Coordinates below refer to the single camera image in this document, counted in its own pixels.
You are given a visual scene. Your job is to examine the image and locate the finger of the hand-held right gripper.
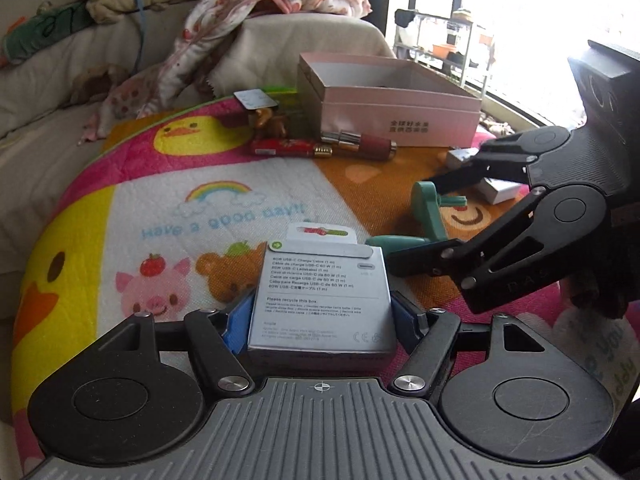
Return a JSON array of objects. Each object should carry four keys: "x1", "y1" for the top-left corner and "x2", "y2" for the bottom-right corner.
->
[
  {"x1": 432, "y1": 132, "x2": 539, "y2": 196},
  {"x1": 385, "y1": 187, "x2": 562, "y2": 314}
]

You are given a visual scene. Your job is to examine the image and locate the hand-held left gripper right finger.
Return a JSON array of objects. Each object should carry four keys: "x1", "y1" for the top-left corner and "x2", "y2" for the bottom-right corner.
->
[{"x1": 390, "y1": 291, "x2": 543, "y2": 397}]

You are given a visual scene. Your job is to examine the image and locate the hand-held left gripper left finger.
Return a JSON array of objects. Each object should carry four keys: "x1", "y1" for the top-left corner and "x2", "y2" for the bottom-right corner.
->
[{"x1": 97, "y1": 294, "x2": 257, "y2": 397}]

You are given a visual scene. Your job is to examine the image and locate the teal plastic tool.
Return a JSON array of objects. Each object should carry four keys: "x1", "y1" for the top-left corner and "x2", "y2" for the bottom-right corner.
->
[{"x1": 366, "y1": 181, "x2": 453, "y2": 262}]

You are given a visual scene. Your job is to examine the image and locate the white cable box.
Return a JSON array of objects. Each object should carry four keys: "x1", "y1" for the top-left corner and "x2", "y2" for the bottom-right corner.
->
[{"x1": 247, "y1": 223, "x2": 399, "y2": 376}]

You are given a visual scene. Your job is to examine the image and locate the pink cardboard box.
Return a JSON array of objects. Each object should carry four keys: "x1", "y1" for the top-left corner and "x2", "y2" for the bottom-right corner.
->
[{"x1": 297, "y1": 52, "x2": 483, "y2": 147}]

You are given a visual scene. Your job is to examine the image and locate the maroon lipstick tube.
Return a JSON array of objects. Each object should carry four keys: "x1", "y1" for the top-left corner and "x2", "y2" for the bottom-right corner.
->
[{"x1": 321, "y1": 131, "x2": 399, "y2": 161}]

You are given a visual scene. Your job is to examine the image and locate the brown figurine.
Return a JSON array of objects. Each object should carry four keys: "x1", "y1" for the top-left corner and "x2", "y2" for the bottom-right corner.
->
[{"x1": 252, "y1": 108, "x2": 289, "y2": 139}]

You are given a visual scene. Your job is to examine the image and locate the small white box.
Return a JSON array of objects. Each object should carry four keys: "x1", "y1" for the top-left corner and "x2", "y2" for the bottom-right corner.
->
[
  {"x1": 474, "y1": 177, "x2": 522, "y2": 205},
  {"x1": 446, "y1": 147, "x2": 482, "y2": 171}
]

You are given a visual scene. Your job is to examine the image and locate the beige shoes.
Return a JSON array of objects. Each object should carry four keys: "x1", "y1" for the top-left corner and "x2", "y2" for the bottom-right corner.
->
[{"x1": 479, "y1": 114, "x2": 514, "y2": 137}]

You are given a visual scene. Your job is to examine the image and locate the metal balcony rack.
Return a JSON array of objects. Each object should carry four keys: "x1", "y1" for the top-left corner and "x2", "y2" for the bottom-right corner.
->
[{"x1": 394, "y1": 7, "x2": 502, "y2": 88}]

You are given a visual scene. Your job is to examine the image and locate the colourful printed play mat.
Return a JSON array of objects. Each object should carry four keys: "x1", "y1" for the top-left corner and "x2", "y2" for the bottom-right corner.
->
[{"x1": 12, "y1": 95, "x2": 640, "y2": 480}]

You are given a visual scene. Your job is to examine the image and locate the red gold lipstick tube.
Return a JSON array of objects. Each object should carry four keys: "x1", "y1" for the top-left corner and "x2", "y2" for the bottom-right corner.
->
[{"x1": 250, "y1": 139, "x2": 334, "y2": 158}]

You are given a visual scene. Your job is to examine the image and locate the white blister card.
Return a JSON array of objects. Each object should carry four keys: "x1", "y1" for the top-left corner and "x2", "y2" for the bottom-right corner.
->
[{"x1": 234, "y1": 89, "x2": 279, "y2": 111}]

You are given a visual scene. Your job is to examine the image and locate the floral pink blanket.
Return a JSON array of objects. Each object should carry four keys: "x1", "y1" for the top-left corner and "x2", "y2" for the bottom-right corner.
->
[{"x1": 77, "y1": 0, "x2": 374, "y2": 144}]

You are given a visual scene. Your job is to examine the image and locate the green plush toy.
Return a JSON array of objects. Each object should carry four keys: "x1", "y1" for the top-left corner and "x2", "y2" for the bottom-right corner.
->
[{"x1": 0, "y1": 2, "x2": 95, "y2": 67}]

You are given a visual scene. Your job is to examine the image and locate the blue cord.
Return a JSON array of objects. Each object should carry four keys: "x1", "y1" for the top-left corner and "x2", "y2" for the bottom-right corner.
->
[{"x1": 119, "y1": 0, "x2": 149, "y2": 77}]

